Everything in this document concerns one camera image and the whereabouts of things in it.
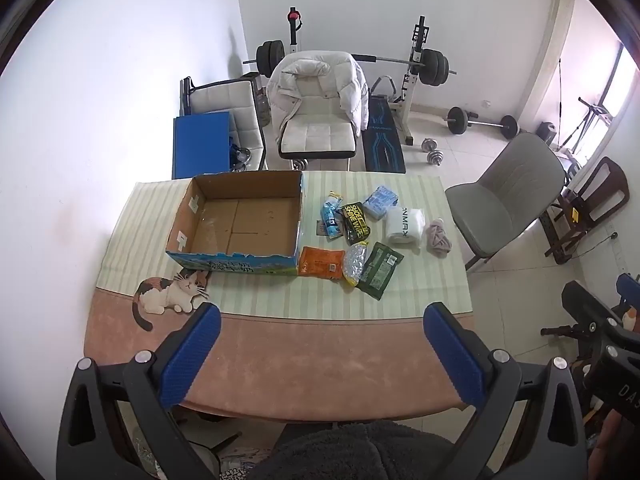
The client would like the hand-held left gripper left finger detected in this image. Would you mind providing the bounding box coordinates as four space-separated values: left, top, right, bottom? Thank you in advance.
56 302 223 480

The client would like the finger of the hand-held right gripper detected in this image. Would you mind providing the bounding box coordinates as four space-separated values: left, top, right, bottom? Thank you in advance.
616 273 640 307
561 280 624 334

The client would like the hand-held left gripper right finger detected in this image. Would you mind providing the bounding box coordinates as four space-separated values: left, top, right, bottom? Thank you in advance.
423 302 587 480

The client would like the green packet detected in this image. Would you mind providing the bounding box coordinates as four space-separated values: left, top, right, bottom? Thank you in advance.
356 241 405 301

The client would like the pink cloth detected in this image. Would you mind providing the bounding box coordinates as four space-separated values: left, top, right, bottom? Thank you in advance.
424 218 453 260

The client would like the silver scourer packet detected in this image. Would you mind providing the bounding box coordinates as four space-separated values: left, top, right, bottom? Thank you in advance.
342 241 370 289

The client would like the white towel packet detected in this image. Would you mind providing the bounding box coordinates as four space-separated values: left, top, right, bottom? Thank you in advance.
384 207 426 247

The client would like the cardboard box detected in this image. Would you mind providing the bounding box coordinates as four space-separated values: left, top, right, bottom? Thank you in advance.
166 170 305 277

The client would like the orange packet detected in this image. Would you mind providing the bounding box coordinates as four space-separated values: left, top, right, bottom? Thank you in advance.
298 246 346 281

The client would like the black shoe wipes packet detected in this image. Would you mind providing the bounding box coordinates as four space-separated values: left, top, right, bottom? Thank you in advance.
340 201 372 246

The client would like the blue face mask pack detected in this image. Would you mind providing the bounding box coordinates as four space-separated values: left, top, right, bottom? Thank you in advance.
361 185 399 221

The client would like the light blue snack packet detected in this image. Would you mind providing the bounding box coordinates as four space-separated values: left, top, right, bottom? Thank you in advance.
320 191 346 240

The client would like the brown wooden chair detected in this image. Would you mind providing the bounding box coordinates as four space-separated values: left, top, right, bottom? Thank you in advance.
542 156 630 265

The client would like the grey fabric chair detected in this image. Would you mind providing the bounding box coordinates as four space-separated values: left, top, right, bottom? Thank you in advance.
444 132 568 272

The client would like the grey metal stand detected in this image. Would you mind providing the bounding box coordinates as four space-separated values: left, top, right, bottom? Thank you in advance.
560 97 613 161

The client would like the chrome dumbbell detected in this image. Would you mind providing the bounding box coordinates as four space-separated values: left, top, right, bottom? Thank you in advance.
421 138 446 166

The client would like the blue box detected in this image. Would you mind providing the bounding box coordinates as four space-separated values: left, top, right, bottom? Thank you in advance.
172 111 231 180

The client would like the small black plate barbell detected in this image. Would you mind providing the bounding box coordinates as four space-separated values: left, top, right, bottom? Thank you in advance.
444 106 518 140

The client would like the white padded chair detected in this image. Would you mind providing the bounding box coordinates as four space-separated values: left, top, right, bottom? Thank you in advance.
274 60 358 171

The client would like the white bar stool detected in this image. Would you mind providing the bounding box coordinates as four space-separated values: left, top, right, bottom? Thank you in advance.
180 77 268 171

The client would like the clear water jug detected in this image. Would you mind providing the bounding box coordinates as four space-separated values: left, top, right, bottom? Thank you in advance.
256 87 273 126

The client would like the white weight bench rack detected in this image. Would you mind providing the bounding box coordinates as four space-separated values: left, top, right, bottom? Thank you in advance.
285 7 431 143

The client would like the white down jacket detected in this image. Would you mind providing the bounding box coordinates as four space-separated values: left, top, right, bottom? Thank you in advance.
266 51 371 136

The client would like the barbell with black plates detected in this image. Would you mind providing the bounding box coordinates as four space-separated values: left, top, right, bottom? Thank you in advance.
243 40 457 86

